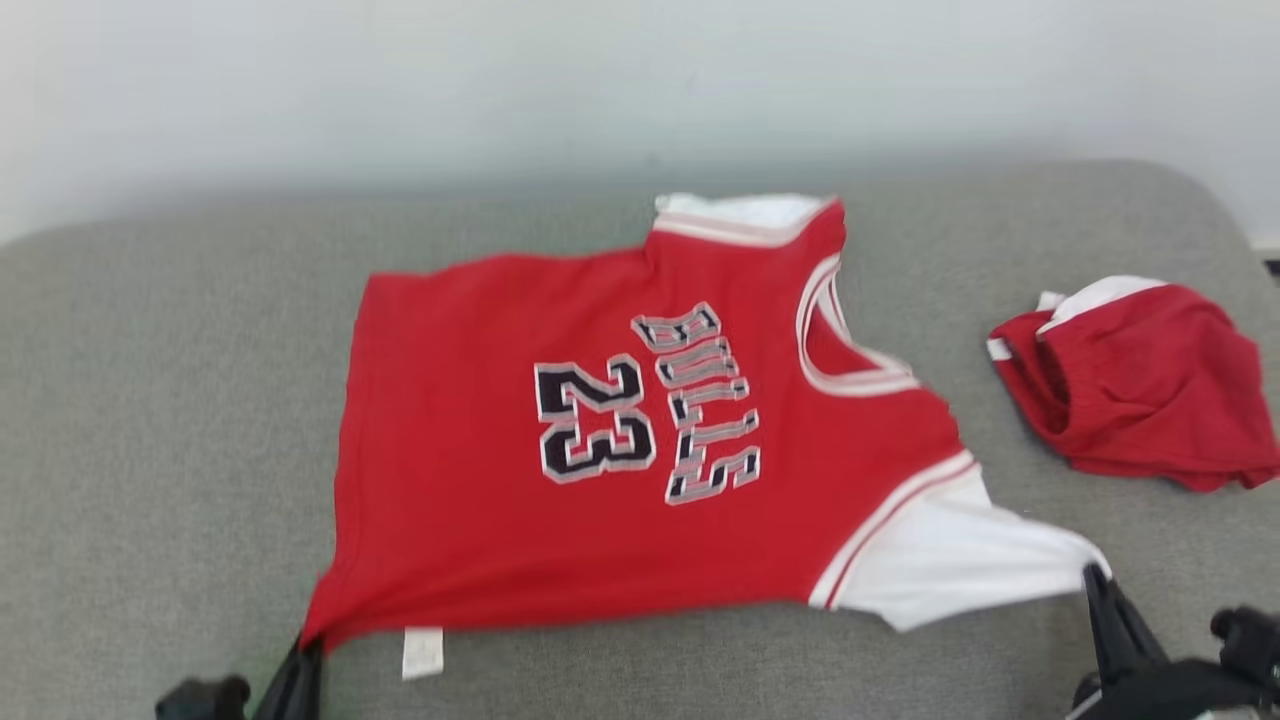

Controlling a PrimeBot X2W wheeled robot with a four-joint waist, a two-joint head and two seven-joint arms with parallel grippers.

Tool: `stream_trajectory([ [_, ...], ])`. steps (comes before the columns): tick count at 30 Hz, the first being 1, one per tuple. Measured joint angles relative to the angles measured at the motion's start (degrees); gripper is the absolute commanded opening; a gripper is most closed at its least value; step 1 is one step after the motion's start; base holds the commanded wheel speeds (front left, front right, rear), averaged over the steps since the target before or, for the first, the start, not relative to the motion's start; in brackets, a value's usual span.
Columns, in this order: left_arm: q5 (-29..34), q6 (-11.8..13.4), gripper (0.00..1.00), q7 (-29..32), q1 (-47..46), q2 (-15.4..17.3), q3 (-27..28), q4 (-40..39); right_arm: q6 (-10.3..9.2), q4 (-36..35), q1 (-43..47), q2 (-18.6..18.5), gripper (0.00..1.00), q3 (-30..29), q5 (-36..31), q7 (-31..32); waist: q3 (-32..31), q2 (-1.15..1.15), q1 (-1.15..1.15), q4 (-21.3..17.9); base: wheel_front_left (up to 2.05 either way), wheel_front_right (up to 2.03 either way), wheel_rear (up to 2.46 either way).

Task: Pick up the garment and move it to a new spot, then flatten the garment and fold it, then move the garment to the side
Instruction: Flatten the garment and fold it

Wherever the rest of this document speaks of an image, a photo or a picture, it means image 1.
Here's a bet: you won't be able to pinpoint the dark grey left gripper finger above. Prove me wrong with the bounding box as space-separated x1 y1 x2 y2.
249 634 324 720

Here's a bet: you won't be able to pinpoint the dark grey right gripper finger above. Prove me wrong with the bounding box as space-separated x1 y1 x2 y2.
1082 563 1167 682

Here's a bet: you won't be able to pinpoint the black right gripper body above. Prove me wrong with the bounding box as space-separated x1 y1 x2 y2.
1064 656 1280 720

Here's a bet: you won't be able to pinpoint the red shorts with white stripe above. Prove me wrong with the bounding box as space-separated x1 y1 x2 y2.
986 275 1280 494

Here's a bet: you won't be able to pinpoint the red Bulls 23 jersey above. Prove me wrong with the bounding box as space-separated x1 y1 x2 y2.
300 191 1112 682

